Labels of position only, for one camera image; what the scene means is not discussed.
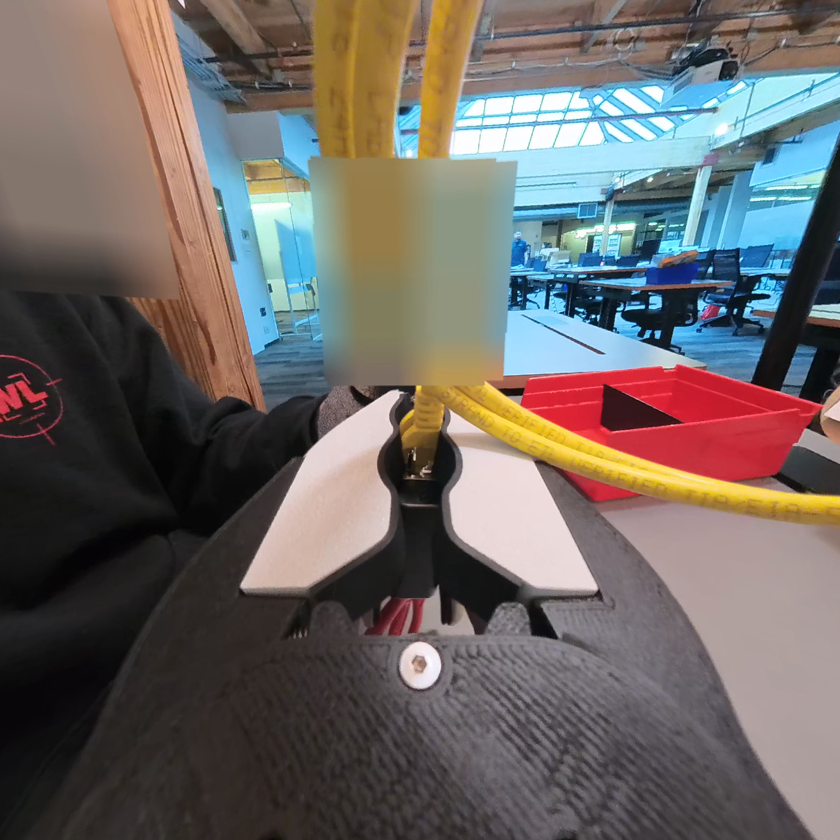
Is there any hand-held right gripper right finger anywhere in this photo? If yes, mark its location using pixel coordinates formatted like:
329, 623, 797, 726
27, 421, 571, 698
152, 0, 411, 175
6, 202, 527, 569
441, 420, 602, 623

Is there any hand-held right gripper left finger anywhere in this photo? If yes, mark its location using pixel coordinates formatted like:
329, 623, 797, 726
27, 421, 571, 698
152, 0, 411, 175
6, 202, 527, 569
238, 390, 408, 621

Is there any black network switch box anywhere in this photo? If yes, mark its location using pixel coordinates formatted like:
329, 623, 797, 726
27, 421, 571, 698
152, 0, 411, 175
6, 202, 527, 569
392, 453, 460, 595

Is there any red ethernet cable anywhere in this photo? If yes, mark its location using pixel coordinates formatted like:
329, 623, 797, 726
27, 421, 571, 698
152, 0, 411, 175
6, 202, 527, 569
363, 594, 426, 636

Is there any red plastic bin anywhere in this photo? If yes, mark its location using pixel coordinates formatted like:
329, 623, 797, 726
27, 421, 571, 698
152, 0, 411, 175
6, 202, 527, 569
521, 364, 823, 503

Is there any yellow ethernet cable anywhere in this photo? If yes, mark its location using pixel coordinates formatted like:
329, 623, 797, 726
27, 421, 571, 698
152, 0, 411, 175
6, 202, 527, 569
314, 0, 840, 526

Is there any black bin divider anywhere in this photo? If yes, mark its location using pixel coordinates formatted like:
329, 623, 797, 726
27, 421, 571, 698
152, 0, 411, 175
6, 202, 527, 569
600, 384, 683, 433

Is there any black framed picture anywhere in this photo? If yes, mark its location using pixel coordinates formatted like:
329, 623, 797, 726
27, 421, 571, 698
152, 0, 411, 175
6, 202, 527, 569
213, 187, 236, 263

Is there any wooden pillar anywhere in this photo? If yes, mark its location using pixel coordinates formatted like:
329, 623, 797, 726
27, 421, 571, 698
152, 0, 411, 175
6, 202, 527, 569
108, 0, 266, 411

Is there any person's torso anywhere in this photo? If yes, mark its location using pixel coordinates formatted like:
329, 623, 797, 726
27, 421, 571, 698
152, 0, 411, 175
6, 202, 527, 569
0, 292, 217, 834

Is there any black office chair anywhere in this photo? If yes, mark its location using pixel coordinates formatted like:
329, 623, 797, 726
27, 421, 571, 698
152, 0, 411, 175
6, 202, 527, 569
699, 248, 772, 336

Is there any white ceiling unit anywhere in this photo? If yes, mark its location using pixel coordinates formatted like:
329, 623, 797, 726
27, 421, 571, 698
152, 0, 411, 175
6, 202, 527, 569
663, 59, 742, 109

